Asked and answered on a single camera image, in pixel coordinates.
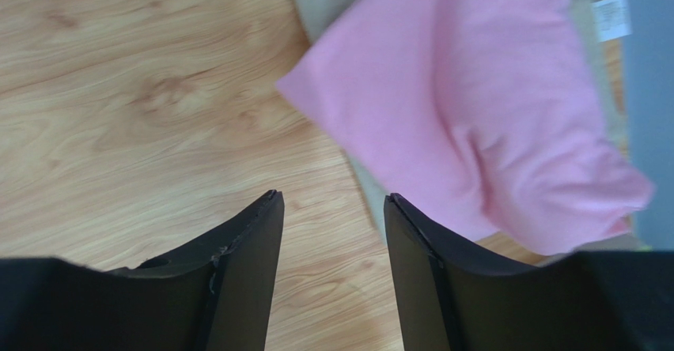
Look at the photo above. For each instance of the pink t-shirt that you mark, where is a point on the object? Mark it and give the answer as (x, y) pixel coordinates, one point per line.
(463, 108)

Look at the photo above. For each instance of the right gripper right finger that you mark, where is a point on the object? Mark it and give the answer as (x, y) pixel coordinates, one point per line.
(453, 294)

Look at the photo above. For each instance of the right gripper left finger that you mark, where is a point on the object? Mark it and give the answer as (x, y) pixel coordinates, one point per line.
(212, 293)

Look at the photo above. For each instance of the folded beige t-shirt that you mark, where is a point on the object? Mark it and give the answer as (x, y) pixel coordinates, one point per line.
(326, 3)

